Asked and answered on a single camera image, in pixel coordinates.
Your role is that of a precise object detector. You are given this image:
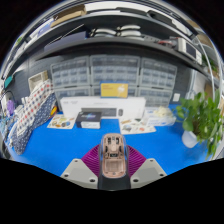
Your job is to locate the transparent computer mouse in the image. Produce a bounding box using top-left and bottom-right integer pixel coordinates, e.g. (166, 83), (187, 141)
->
(99, 133), (130, 179)

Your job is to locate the small printed sticker sheet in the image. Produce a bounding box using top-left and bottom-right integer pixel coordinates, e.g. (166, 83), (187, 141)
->
(46, 114), (76, 130)

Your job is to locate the small black box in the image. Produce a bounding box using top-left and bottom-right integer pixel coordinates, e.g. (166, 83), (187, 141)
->
(74, 111), (102, 130)

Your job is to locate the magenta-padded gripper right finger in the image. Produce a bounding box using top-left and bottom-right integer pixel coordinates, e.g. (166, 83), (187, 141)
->
(113, 145), (167, 191)

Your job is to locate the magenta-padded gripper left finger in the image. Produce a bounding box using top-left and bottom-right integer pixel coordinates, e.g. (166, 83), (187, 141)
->
(60, 144), (114, 191)

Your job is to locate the long white keyboard box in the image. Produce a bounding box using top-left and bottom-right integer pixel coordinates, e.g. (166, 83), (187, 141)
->
(59, 96), (147, 120)

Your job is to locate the yellow and blue box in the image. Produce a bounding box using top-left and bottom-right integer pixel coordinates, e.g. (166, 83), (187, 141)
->
(99, 82), (130, 99)

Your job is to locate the large printed sticker sheet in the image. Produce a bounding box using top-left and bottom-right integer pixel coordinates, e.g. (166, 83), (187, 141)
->
(119, 117), (157, 135)

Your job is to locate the white and blue tissue box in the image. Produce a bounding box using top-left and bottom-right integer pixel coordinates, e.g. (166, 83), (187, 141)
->
(143, 106), (177, 127)

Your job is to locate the green plant in white pot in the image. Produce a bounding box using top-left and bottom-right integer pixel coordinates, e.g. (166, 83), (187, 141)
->
(174, 89), (224, 158)

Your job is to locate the white plastic crate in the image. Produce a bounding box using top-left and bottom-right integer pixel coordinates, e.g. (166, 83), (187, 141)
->
(27, 70), (50, 92)

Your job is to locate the patterned fabric bundle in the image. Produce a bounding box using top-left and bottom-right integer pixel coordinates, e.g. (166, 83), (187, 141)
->
(12, 79), (57, 156)

